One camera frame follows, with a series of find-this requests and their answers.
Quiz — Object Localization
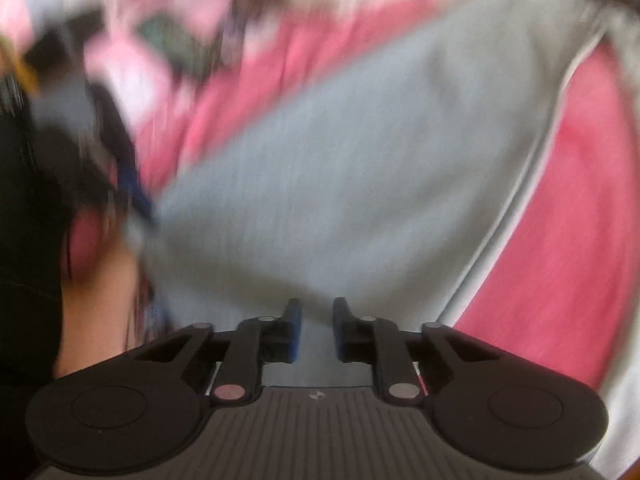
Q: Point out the pink padded jacket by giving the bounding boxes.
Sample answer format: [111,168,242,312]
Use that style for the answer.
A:
[1,0,231,125]

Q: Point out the grey sweatpants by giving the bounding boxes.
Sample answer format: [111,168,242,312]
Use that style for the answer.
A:
[124,0,640,478]

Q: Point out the person left hand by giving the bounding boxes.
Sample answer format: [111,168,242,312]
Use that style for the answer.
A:
[54,209,140,377]

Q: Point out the pink floral blanket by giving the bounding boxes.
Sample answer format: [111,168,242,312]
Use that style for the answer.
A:
[134,0,640,391]

